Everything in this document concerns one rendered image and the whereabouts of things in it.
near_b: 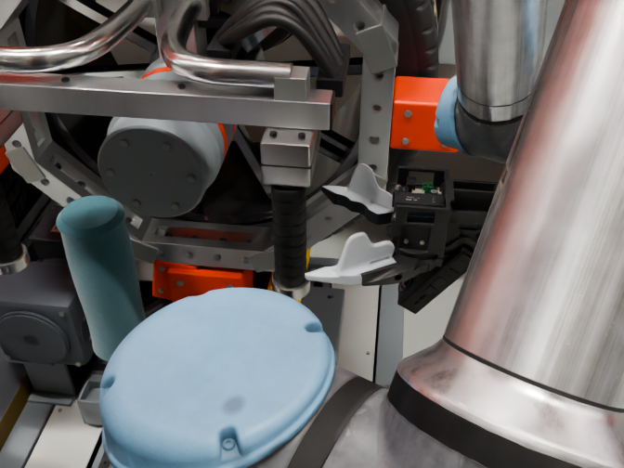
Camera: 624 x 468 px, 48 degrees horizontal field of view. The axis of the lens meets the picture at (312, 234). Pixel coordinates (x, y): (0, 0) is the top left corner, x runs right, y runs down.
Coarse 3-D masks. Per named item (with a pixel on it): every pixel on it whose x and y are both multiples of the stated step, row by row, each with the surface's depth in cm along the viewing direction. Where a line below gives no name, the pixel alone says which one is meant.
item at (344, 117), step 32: (32, 0) 93; (64, 0) 95; (32, 32) 96; (64, 32) 106; (256, 32) 94; (96, 64) 117; (128, 64) 101; (352, 64) 95; (352, 96) 121; (64, 128) 106; (96, 128) 112; (352, 128) 108; (96, 160) 109; (224, 160) 125; (256, 160) 107; (320, 160) 114; (352, 160) 103; (224, 192) 118; (256, 192) 116
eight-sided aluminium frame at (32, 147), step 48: (0, 0) 84; (336, 0) 80; (384, 48) 82; (384, 96) 86; (48, 144) 103; (384, 144) 90; (48, 192) 103; (96, 192) 107; (144, 240) 107; (192, 240) 107; (240, 240) 110
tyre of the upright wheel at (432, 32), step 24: (384, 0) 87; (408, 0) 87; (432, 0) 93; (408, 24) 89; (432, 24) 91; (408, 48) 91; (432, 48) 91; (408, 72) 93; (432, 72) 93; (48, 120) 105; (360, 216) 109
